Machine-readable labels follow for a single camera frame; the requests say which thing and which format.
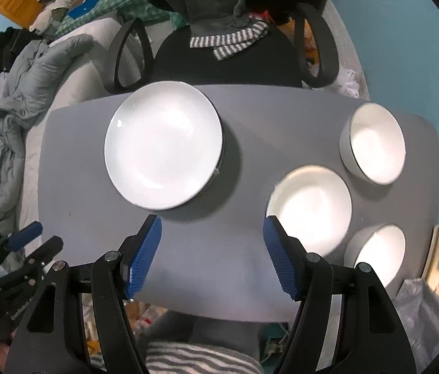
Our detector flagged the white crumpled bag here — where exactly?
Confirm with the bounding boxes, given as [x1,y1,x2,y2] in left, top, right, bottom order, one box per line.
[334,68,360,98]

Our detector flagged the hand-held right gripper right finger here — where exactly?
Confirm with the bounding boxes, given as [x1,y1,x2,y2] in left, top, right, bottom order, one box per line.
[262,215,418,374]

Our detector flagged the white plate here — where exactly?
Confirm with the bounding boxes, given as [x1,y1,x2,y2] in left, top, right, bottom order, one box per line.
[200,88,227,199]
[104,81,224,211]

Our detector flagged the black clothes pile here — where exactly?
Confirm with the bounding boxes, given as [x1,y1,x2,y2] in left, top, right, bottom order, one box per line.
[0,27,45,79]

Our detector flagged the beige clothes pile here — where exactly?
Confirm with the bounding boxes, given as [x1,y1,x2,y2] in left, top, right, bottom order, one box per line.
[29,0,72,32]

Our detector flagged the person's striped trousers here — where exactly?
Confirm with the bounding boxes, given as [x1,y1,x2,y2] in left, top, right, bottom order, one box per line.
[144,341,265,374]

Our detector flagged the black office chair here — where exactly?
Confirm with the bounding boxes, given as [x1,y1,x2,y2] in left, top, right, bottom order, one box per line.
[106,0,341,88]

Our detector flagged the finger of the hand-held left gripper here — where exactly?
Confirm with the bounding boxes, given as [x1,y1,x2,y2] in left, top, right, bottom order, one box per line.
[7,221,44,251]
[25,236,64,271]

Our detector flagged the silver plastic sheet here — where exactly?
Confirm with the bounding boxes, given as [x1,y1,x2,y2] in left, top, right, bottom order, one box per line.
[393,278,439,374]

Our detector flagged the white bowl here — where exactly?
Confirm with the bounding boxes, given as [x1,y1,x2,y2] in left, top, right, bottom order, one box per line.
[266,165,353,258]
[339,102,406,186]
[343,224,407,289]

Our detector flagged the blue box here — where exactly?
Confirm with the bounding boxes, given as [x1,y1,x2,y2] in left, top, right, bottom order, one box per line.
[68,0,103,20]

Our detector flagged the green checked tablecloth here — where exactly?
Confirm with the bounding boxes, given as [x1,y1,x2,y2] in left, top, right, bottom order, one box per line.
[54,0,191,37]

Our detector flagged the grey duvet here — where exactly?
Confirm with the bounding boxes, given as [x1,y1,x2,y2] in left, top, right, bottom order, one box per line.
[0,33,96,238]

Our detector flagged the grey white striped cloth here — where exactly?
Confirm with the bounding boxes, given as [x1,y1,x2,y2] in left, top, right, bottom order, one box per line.
[189,21,269,62]

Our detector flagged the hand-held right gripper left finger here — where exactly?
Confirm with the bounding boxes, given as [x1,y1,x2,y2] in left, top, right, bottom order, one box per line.
[3,214,163,374]

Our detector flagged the grey sheeted mattress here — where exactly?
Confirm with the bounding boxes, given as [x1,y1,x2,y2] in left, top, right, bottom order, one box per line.
[21,17,144,219]

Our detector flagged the grey hoodie with striped cuff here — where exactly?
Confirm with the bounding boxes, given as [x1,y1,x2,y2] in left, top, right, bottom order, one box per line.
[153,0,272,37]

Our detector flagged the orange bag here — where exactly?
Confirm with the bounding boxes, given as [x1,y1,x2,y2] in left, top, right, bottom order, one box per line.
[304,31,322,67]

